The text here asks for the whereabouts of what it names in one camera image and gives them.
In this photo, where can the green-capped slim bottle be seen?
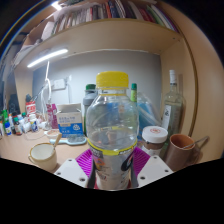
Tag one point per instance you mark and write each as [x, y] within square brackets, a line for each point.
[133, 91]

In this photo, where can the metal spoon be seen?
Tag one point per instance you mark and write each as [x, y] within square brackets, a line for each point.
[198, 141]

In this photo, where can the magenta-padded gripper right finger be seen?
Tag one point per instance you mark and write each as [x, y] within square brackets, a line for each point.
[154, 168]

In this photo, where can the row of books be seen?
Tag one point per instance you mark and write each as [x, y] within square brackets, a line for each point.
[110, 11]

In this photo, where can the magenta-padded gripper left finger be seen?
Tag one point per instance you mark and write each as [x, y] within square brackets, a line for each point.
[70, 170]

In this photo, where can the grey green-lidded flask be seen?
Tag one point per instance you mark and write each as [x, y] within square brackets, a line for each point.
[89, 100]

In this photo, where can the white-lidded jar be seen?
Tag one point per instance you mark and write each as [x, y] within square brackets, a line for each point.
[154, 138]

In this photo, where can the wooden spoon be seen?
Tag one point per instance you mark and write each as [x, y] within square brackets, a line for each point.
[57, 140]

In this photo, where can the white wall socket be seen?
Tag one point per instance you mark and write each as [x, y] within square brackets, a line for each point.
[59, 84]

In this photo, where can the cream ceramic mug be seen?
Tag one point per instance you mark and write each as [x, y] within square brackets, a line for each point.
[42, 156]

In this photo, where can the group of small bottles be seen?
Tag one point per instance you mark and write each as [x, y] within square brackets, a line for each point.
[15, 125]

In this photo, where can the small white bowl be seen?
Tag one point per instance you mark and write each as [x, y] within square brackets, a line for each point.
[51, 134]

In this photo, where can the brown mug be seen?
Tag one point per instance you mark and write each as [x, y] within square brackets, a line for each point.
[180, 151]

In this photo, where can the light blue plastic bag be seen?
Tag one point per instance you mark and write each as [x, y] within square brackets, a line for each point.
[148, 113]

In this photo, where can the tall clear glass bottle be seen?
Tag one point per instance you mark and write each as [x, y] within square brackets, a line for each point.
[173, 111]

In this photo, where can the red-labelled white container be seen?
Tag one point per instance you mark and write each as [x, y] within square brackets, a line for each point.
[30, 107]

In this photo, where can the white strip light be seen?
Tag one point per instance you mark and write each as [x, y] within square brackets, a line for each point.
[46, 57]

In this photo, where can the blue and white carton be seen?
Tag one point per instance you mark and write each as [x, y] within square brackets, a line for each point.
[70, 121]

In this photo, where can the clear yellow-capped drink bottle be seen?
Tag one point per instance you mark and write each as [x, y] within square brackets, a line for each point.
[112, 133]

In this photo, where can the pink packet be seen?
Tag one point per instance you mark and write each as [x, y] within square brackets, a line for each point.
[51, 115]

